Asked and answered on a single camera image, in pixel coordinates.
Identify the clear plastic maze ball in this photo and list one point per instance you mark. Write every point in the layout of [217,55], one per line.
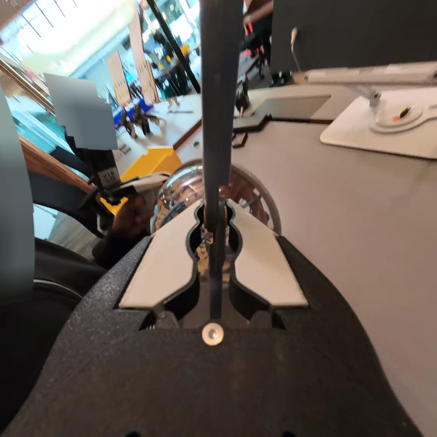
[245,191]

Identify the white folding stand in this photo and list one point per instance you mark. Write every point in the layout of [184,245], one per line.
[358,136]

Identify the person's left forearm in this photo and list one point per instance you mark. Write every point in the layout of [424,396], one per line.
[116,249]

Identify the black diagonal pole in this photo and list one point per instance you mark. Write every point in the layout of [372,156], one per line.
[174,44]

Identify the person's left hand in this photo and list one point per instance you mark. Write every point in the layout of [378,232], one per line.
[133,218]

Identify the black partition panel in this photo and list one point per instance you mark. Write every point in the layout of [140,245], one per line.
[358,30]

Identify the cardboard sign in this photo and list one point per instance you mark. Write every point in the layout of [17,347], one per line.
[119,78]
[143,51]

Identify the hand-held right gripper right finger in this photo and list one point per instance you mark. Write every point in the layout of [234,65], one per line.
[266,269]

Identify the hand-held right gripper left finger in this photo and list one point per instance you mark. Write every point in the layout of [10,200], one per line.
[160,269]

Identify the person's black jacket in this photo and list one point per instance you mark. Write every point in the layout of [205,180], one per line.
[41,324]

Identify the small black robot arm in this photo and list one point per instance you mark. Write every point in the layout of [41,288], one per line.
[145,117]
[128,119]

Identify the yellow storage bin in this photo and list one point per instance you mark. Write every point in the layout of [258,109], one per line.
[153,162]

